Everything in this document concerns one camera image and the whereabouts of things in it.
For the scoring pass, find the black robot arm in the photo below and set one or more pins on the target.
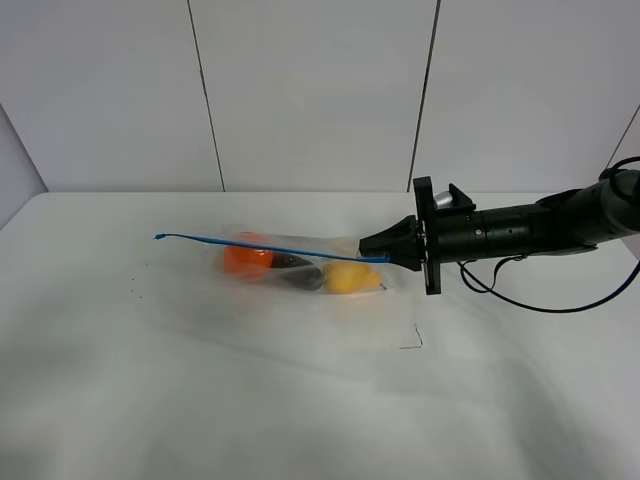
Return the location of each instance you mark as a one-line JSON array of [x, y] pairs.
[[570, 222]]

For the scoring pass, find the clear blue-zip plastic bag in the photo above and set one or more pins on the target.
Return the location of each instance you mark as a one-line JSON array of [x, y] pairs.
[[318, 250]]

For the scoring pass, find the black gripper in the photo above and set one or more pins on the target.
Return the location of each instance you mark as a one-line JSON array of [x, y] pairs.
[[447, 236]]

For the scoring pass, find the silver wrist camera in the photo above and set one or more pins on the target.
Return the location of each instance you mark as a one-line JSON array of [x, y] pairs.
[[454, 198]]

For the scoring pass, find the dark purple eggplant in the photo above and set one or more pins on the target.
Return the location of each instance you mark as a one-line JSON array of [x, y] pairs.
[[295, 271]]

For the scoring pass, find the yellow pear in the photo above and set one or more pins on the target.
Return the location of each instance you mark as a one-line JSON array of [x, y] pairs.
[[344, 278]]

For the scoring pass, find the orange fruit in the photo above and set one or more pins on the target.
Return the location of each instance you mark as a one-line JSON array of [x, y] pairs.
[[248, 263]]

